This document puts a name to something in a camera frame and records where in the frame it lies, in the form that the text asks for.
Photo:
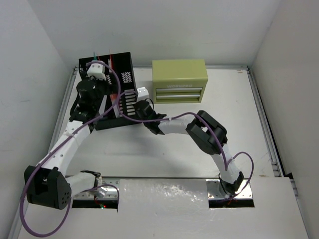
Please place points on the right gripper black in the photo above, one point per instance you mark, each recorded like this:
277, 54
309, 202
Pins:
136, 114

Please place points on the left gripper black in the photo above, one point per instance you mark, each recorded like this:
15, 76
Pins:
101, 81

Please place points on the red folder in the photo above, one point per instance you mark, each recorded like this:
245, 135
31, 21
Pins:
113, 94

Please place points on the black three-slot file rack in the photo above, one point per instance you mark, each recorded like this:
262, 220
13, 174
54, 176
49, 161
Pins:
124, 75

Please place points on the green binder folder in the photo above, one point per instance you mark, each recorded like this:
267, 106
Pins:
95, 58

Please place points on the olive green drawer toolbox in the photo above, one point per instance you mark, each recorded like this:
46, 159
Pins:
179, 80

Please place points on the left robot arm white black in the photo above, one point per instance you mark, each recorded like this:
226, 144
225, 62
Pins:
46, 182

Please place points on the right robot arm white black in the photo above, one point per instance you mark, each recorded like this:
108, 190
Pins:
207, 133

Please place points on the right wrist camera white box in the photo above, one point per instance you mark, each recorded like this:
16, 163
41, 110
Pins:
142, 94

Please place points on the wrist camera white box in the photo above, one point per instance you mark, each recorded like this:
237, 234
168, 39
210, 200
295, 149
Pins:
142, 94
97, 70

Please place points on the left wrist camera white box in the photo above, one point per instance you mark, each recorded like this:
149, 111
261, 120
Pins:
97, 70

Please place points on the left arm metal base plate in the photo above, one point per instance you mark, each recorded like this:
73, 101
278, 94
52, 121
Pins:
108, 190

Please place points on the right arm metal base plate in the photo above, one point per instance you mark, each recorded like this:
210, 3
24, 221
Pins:
216, 193

